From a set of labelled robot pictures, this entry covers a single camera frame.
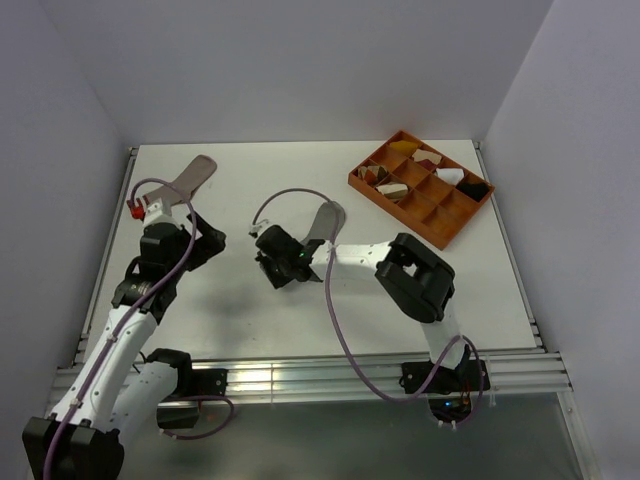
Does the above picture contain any grey sock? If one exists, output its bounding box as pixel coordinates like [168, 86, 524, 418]
[301, 201, 346, 245]

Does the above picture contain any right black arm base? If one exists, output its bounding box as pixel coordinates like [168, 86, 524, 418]
[399, 361, 491, 423]

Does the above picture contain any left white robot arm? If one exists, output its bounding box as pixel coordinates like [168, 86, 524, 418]
[22, 212, 226, 479]

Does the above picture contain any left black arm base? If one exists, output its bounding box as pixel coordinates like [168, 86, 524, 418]
[156, 368, 235, 432]

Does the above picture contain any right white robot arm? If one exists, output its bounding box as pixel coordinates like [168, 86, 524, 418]
[250, 223, 469, 390]

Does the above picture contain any beige sock with red stripes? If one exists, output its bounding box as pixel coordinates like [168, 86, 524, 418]
[142, 155, 218, 206]

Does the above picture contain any brown patterned rolled sock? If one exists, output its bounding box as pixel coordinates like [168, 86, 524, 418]
[356, 164, 388, 186]

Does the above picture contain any beige brown rolled sock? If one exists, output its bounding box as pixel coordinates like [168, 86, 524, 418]
[375, 182, 409, 203]

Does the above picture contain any orange compartment tray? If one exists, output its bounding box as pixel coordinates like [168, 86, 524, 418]
[348, 130, 495, 250]

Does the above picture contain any yellow rolled sock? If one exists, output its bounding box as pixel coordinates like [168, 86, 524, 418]
[389, 140, 420, 157]

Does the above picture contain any red beige rolled sock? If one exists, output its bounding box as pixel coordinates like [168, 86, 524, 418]
[412, 149, 442, 169]

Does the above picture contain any white rolled sock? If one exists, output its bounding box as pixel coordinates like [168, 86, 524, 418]
[435, 168, 465, 186]

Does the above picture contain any black rolled sock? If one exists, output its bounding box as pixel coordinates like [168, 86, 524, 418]
[456, 183, 491, 203]

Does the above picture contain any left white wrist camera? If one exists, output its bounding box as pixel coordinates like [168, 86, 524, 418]
[128, 199, 177, 228]

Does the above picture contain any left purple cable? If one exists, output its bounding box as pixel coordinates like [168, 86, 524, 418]
[42, 178, 236, 480]

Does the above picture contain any purple cable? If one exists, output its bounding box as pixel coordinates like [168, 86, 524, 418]
[42, 178, 236, 480]
[252, 187, 486, 430]

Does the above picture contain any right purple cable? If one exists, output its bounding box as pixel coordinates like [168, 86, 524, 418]
[252, 187, 486, 430]

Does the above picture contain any aluminium frame rail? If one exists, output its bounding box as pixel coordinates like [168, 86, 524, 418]
[193, 351, 572, 404]

